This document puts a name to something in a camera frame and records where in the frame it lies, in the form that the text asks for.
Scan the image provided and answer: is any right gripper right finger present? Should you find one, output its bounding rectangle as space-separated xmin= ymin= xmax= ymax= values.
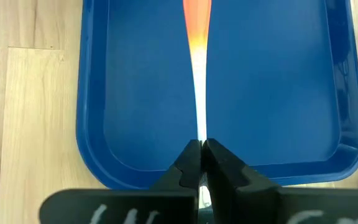
xmin=202 ymin=138 xmax=358 ymax=224

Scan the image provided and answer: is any fork with orange-white handle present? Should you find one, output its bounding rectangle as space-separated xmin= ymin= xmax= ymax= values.
xmin=183 ymin=0 xmax=213 ymax=209

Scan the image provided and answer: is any blue plastic serving tray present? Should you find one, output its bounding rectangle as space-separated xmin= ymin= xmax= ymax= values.
xmin=75 ymin=0 xmax=358 ymax=190

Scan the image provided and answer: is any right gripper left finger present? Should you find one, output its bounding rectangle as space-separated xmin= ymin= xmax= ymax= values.
xmin=39 ymin=139 xmax=203 ymax=224

